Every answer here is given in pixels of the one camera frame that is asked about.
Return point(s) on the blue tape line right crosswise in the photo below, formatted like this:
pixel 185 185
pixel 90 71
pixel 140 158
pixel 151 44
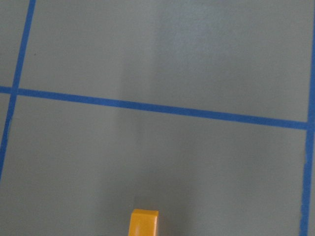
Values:
pixel 283 123

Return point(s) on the orange trapezoid block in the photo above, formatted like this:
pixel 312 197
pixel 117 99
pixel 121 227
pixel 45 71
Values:
pixel 143 222

